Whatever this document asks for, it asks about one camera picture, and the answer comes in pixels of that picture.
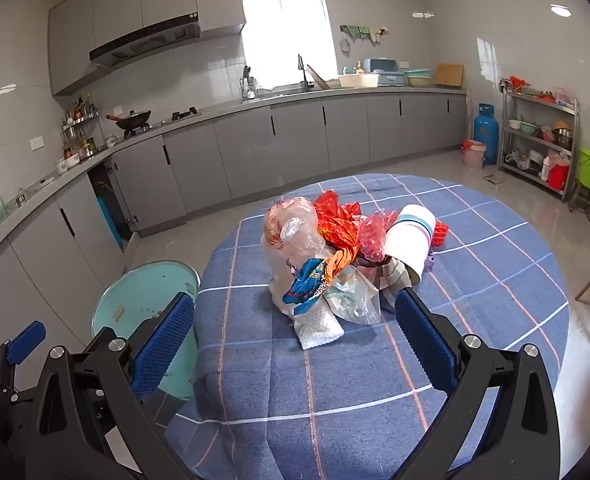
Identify wooden cutting board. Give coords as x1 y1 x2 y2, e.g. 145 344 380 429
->
306 64 334 91

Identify blue gas cylinder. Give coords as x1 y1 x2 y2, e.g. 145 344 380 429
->
472 103 500 166

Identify metal spice rack with bottles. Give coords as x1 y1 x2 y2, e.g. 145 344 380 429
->
61 94 106 161

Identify dark stool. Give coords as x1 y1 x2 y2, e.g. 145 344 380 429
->
568 182 590 222

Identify white basin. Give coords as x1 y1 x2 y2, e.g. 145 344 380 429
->
338 73 380 89

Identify teal printed bin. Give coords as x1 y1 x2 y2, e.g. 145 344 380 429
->
91 260 202 401

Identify grey upper cabinets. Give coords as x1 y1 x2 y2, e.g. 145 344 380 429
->
49 0 248 97

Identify grey plaid cloth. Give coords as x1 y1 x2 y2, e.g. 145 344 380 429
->
360 257 418 292

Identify blue plaid tablecloth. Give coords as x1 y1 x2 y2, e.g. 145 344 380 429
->
165 174 571 480

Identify black wok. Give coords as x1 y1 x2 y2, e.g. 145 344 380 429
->
106 109 152 133

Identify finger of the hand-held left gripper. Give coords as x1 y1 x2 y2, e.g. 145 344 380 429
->
0 321 47 403

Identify pink bucket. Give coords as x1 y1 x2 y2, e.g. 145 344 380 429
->
461 140 487 170

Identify clear bag with teal print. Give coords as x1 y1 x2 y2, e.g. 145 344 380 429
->
322 270 382 325

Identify white paper towel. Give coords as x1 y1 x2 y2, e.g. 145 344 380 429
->
292 305 345 351

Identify blue dish box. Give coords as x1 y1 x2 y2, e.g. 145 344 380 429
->
362 58 407 87

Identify red translucent wrapper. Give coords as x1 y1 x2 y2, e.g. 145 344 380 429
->
357 210 401 261

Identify cardboard box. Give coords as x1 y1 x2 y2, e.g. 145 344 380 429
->
434 63 465 89

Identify white striped paper cup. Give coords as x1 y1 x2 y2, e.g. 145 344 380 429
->
382 203 437 286

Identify red plastic bag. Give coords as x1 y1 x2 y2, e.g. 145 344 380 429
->
312 190 366 261

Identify bright window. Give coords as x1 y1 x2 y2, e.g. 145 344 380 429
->
241 0 338 88

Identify gas stove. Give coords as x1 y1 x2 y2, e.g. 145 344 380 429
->
125 106 204 137

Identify grey lower kitchen cabinets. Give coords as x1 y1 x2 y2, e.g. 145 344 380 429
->
0 85 469 343

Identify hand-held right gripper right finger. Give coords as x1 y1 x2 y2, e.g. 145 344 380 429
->
395 287 561 480

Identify black range hood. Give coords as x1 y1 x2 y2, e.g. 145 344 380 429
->
89 16 201 68

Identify hanging cloths on hooks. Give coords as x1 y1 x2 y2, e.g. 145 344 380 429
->
340 24 389 54

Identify red plastic container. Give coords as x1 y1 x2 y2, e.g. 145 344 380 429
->
548 152 571 191

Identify blue orange snack wrapper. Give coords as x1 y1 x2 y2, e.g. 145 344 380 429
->
282 245 358 306

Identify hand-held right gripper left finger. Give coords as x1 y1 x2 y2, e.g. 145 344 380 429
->
27 292 196 480

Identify metal storage shelf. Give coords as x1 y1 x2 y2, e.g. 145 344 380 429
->
498 76 581 204

